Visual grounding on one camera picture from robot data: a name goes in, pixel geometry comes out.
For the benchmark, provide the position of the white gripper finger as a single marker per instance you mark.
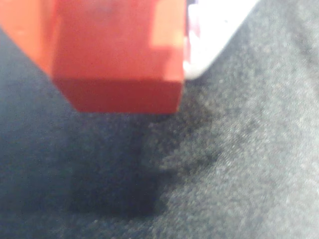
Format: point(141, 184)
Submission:
point(211, 32)

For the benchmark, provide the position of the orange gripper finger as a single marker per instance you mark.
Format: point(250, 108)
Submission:
point(25, 27)

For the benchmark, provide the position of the red cube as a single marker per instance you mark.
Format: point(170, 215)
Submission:
point(117, 64)

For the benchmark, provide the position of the black felt mat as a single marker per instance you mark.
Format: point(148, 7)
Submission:
point(224, 161)

